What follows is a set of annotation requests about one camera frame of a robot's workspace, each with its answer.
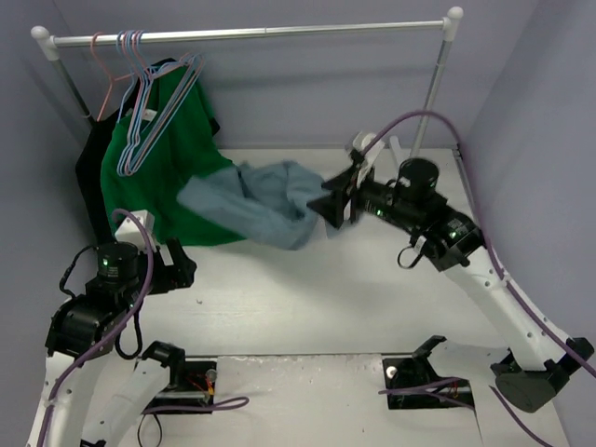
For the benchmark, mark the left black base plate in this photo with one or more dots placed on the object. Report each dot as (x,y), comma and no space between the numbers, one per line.
(194,389)

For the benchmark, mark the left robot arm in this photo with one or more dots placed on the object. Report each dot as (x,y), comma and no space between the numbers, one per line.
(83,333)

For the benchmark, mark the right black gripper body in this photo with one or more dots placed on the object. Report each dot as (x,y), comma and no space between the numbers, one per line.
(347,200)

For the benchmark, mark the green t-shirt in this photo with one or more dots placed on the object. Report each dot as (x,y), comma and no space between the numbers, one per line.
(186,149)

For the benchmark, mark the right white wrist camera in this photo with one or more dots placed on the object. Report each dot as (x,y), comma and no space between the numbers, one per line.
(361,143)

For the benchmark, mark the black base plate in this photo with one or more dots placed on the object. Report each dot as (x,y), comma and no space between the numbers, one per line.
(194,389)
(411,382)

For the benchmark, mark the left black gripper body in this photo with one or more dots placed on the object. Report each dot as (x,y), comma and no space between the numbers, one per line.
(182,268)

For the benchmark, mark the black t-shirt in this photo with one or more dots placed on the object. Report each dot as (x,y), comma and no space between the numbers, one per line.
(88,173)

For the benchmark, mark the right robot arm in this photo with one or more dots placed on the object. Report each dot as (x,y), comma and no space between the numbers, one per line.
(541,358)

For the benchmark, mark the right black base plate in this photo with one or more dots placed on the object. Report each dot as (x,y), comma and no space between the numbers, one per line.
(411,382)

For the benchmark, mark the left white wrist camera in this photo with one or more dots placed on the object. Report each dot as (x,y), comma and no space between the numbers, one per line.
(129,232)

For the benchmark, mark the silver clothes rack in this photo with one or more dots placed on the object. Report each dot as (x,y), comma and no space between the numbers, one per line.
(448,25)

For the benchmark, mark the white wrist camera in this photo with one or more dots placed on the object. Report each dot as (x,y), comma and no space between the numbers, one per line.
(361,143)
(129,232)

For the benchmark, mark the blue-grey t-shirt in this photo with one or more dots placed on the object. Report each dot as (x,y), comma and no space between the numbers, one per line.
(267,205)

